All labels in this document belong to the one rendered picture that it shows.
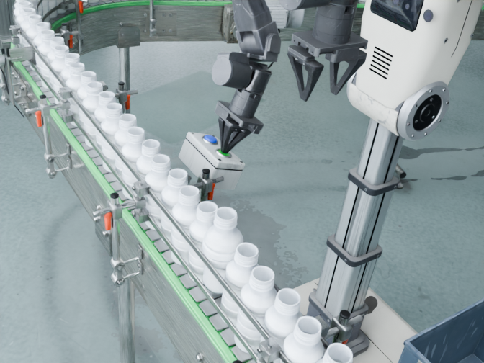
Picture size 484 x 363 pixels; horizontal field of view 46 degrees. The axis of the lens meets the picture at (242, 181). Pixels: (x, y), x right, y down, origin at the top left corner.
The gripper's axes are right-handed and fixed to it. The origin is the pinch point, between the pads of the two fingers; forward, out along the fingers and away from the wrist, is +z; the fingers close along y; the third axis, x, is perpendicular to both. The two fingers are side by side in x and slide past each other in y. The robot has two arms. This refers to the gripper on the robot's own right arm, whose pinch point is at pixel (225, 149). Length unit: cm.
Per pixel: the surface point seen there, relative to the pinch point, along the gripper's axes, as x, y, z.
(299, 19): 98, -98, -20
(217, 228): -19.8, 28.1, 1.7
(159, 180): -17.9, 5.5, 5.9
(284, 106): 197, -181, 46
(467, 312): 35, 51, 7
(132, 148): -18.3, -6.8, 5.4
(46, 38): -19, -66, 3
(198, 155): -3.9, -3.1, 3.8
